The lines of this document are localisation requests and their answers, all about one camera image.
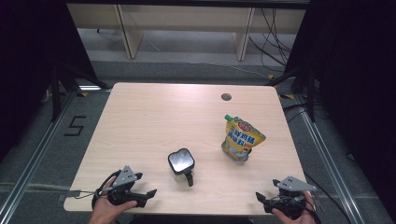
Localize black floor cable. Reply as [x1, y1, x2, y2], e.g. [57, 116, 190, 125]
[304, 173, 353, 224]

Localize black metal stand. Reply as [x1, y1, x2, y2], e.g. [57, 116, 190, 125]
[265, 65, 319, 123]
[49, 61, 110, 123]

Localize white floor cable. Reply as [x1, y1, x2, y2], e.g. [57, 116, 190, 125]
[145, 36, 273, 80]

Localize thin grey wire loop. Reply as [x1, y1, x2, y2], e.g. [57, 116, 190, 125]
[74, 189, 106, 201]

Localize grey tape piece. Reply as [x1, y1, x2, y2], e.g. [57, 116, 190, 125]
[64, 189, 82, 199]

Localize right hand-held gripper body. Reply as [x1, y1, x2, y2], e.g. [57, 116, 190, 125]
[262, 175, 318, 218]

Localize person's right hand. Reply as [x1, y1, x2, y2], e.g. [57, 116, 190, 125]
[271, 190, 318, 224]

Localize black curtain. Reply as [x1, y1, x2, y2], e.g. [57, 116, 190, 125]
[285, 0, 396, 217]
[0, 0, 98, 163]

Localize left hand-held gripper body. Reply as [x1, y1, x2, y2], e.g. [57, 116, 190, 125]
[106, 164, 148, 208]

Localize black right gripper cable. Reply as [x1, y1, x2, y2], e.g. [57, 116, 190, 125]
[270, 194, 323, 224]

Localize yellow spouted seasoning pouch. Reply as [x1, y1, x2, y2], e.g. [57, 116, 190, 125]
[220, 114, 267, 165]

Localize beige wooden shelf unit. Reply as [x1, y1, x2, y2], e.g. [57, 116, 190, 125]
[66, 3, 307, 62]

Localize aluminium floor rail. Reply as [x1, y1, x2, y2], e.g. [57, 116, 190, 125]
[0, 90, 78, 224]
[294, 92, 366, 224]

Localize bunch of black cables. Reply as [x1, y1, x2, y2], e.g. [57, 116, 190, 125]
[247, 7, 294, 75]

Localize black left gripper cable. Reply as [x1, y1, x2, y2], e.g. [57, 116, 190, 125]
[91, 169, 122, 210]

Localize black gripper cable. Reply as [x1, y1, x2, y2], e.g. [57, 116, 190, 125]
[91, 169, 122, 210]
[270, 194, 323, 224]

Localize person's left hand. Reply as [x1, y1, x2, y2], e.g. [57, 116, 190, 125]
[89, 186, 138, 224]

